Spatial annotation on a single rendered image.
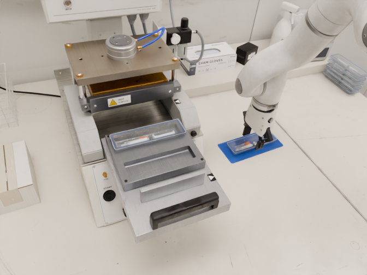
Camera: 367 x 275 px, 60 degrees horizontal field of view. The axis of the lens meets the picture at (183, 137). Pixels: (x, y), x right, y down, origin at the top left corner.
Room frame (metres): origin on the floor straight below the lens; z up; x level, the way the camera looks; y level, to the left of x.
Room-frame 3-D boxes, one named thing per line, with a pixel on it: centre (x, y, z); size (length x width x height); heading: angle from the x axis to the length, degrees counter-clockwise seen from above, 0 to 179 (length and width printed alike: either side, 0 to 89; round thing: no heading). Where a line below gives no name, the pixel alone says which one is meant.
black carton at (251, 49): (1.36, -0.25, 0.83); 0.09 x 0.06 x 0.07; 138
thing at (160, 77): (0.77, 0.18, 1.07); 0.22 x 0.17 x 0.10; 118
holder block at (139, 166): (0.54, 0.07, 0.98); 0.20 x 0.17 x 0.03; 118
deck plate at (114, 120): (0.79, 0.21, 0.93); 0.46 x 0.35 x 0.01; 28
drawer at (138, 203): (0.49, 0.05, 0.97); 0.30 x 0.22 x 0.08; 28
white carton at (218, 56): (1.28, -0.07, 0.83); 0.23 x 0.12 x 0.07; 117
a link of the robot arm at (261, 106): (0.83, -0.25, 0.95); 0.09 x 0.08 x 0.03; 31
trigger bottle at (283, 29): (1.43, -0.41, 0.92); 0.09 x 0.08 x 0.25; 48
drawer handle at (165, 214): (0.37, -0.02, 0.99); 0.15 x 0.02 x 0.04; 118
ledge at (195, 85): (1.37, -0.25, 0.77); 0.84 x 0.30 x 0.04; 117
